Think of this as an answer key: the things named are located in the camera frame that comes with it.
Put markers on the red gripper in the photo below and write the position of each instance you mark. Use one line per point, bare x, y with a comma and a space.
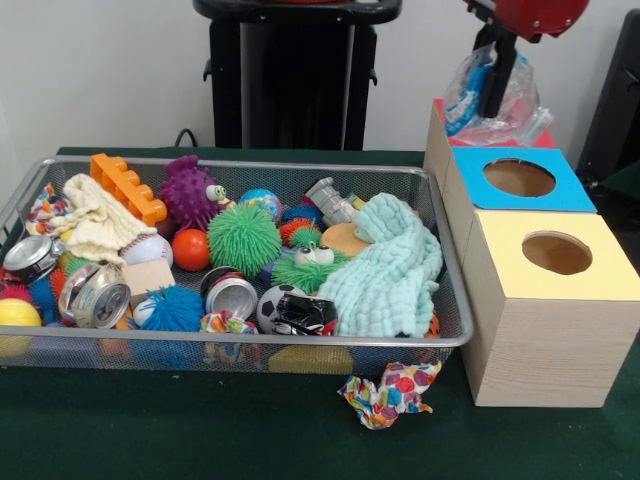
530, 15

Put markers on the crushed clear plastic bottle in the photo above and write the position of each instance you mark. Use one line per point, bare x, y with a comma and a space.
520, 95

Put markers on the colourful patterned cloth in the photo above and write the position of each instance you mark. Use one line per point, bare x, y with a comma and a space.
387, 395

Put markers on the red black drink can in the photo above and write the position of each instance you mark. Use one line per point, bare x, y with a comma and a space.
227, 297

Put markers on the wooden box with three holes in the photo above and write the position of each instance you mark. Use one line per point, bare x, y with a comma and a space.
540, 350

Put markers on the black flat panel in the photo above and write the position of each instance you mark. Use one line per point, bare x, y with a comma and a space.
615, 100

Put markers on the dark green table cloth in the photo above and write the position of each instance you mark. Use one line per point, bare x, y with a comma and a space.
625, 182
250, 440

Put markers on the mint green cloth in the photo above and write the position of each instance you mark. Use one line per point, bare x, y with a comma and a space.
385, 275

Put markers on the green fuzzy toy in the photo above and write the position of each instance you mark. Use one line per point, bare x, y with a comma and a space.
245, 240

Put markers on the purple spiky toy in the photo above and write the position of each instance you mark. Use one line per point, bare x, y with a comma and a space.
190, 192

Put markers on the small soccer ball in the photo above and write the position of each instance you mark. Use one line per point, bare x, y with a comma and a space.
270, 306

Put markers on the orange toy building block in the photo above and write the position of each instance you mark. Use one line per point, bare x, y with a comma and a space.
125, 187

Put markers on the blue fuzzy toy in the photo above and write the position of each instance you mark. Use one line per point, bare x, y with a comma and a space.
167, 310

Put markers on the cream knitted cloth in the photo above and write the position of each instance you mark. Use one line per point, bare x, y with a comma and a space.
100, 220

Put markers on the yellow ball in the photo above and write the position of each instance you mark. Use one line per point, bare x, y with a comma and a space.
19, 316

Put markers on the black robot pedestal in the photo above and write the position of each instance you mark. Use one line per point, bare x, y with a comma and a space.
280, 75

